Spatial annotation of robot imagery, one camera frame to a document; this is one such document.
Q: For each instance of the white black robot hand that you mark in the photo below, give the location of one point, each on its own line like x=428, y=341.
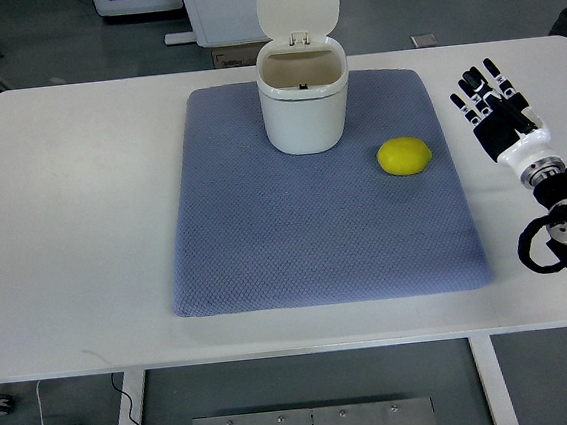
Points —
x=502, y=120

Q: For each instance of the yellow lemon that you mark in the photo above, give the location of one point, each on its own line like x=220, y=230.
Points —
x=403, y=156

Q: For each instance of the white trash can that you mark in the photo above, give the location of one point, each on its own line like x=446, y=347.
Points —
x=302, y=75

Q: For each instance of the grey floor socket cover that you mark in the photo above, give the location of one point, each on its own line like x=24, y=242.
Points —
x=425, y=40

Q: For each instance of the blue quilted mat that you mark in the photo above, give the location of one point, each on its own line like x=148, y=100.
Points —
x=259, y=229

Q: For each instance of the right white table leg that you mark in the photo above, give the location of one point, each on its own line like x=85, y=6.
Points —
x=493, y=383

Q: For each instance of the white table leg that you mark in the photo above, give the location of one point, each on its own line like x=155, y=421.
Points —
x=130, y=387
x=493, y=383

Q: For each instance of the cardboard box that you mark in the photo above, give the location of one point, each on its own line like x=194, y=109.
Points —
x=236, y=56

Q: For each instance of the white cabinet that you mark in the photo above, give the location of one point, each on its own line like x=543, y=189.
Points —
x=219, y=23

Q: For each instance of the left white table leg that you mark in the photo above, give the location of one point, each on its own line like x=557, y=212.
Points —
x=130, y=387

